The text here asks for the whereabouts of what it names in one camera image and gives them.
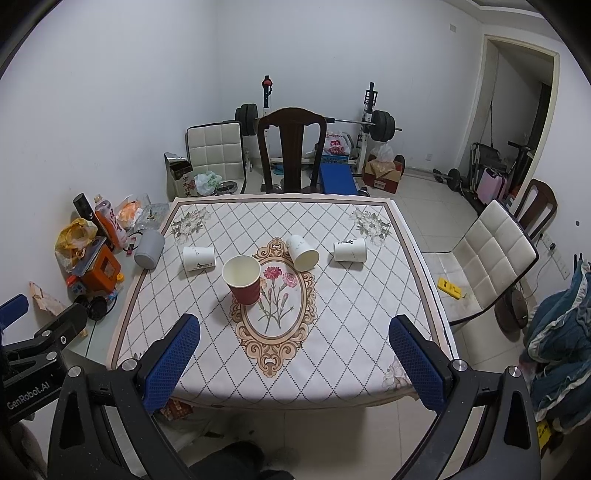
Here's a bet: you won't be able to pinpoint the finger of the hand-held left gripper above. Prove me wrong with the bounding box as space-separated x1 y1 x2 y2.
7 301 89 356
0 294 29 328

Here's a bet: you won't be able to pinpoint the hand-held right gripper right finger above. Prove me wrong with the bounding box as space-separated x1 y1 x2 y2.
389 315 542 480

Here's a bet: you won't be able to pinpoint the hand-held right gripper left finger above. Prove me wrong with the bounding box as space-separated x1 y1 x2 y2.
47 314 201 480

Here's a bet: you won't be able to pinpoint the white paper cup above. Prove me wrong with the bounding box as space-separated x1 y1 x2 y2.
333 237 367 262
182 246 217 274
285 234 319 271

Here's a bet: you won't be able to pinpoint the red paper cup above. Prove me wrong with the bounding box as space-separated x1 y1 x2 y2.
222 255 262 306

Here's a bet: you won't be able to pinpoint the grey plastic cup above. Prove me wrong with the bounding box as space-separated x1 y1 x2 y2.
134 228 166 269

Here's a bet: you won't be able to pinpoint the crumpled brown paper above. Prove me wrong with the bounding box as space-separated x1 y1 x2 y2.
30 281 68 315

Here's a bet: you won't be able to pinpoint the black headphones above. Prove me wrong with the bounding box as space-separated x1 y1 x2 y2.
74 295 109 320

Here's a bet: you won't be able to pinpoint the red packet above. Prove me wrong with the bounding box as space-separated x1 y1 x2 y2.
159 399 192 421

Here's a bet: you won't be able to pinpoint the orange box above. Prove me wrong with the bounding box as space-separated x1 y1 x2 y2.
69 247 122 296

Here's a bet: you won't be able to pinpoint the yellow plastic bag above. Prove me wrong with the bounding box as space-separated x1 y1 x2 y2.
55 218 99 273

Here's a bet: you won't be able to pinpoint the floral diamond pattern tablecloth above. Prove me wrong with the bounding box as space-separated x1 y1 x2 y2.
105 194 460 409

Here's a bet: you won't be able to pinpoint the red label drink bottle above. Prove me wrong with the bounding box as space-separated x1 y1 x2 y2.
93 196 129 250

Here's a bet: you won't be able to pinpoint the person's dark pants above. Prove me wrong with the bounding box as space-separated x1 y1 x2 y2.
178 440 296 480

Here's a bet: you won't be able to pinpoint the black cylinder speaker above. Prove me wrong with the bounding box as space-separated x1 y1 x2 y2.
73 193 112 250

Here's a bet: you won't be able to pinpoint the orange snack bag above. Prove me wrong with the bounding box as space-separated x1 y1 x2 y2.
113 196 144 229

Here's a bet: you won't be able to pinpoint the white cushioned chair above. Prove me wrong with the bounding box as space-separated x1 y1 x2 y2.
422 199 540 328
185 122 247 195

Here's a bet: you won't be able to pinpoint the clear glass tray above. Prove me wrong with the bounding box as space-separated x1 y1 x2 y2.
134 203 169 232

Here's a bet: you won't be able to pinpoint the blue clothes pile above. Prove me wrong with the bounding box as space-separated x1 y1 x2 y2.
522 261 591 432

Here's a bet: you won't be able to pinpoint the printed cardboard carton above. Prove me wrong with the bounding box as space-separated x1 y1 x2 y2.
164 152 194 199

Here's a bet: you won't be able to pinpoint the green and white plastic bag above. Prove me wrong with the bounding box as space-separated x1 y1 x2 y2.
194 171 222 197

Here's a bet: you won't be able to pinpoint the open cardboard box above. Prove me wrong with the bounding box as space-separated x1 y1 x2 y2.
363 154 406 193

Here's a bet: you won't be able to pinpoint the black dumbbell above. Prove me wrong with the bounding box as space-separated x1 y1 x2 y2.
433 168 462 190

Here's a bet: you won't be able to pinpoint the pink suitcase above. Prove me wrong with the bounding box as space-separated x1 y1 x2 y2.
478 167 509 206

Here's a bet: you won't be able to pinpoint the blue bench pad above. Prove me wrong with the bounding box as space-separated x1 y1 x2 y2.
320 164 358 195

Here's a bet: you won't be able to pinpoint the brown wooden chair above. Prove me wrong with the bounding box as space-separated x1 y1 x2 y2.
515 179 558 241

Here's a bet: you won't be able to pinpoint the black folding cart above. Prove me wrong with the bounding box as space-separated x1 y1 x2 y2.
468 142 504 195

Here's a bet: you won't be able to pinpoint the black scooter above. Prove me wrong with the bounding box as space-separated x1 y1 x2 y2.
507 141 533 195

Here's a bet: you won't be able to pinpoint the red and white plastic bag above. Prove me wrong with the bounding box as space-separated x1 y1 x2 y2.
323 130 352 158

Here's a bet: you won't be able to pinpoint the dark wooden chair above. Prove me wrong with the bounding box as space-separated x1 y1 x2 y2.
257 107 328 195

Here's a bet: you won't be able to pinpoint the white weight rack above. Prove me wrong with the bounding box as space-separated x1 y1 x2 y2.
261 74 380 185

